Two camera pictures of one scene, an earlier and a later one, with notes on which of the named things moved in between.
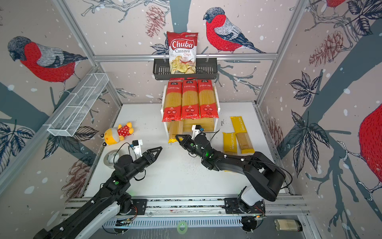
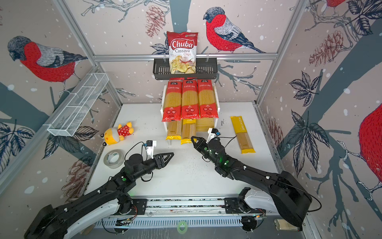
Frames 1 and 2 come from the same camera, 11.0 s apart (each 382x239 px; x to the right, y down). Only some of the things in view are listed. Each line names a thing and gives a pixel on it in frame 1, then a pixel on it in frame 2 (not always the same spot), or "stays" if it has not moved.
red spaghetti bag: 207,102 stays
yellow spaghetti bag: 230,143 → 188,130
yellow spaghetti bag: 174,128 stays
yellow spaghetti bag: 244,142 stays
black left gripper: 148,157 → 159,161
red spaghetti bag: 172,107 stays
